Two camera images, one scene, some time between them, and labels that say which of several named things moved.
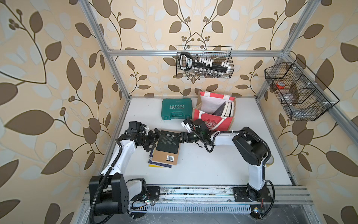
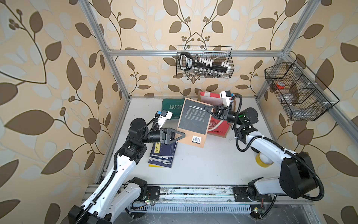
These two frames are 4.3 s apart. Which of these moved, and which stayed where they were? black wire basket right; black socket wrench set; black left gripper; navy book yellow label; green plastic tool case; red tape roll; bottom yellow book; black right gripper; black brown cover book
Moved: black brown cover book; navy book yellow label; black right gripper; black left gripper
Stayed: black wire basket right; green plastic tool case; red tape roll; bottom yellow book; black socket wrench set
